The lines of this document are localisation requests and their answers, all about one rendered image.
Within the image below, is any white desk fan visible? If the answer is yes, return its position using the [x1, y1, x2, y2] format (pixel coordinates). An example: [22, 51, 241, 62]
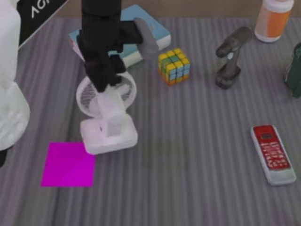
[75, 72, 139, 155]

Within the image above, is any magenta square paper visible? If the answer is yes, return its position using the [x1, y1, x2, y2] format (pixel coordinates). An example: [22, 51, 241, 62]
[40, 142, 96, 188]

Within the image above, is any grey plastic tool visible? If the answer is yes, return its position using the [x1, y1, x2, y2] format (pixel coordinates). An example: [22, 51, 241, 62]
[133, 17, 160, 60]

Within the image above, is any light blue book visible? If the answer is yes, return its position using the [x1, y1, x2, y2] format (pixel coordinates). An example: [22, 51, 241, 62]
[68, 4, 172, 69]

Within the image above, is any multicolour puzzle cube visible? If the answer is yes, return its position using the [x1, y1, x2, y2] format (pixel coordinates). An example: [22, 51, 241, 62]
[158, 48, 190, 87]

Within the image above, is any dark grey power drill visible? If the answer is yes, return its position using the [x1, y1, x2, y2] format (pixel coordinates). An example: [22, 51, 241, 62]
[215, 26, 253, 90]

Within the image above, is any white bottle with orange label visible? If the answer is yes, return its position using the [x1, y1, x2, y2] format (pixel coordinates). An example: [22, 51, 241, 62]
[253, 0, 294, 43]

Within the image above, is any dark green object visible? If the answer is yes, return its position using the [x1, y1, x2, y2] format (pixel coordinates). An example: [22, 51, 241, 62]
[284, 42, 301, 98]

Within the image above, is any red and silver mobile phone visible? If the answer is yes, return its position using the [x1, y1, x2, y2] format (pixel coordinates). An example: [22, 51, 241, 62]
[250, 124, 297, 186]

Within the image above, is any black base plate white lettering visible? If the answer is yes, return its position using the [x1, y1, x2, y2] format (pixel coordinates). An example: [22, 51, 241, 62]
[16, 0, 70, 47]

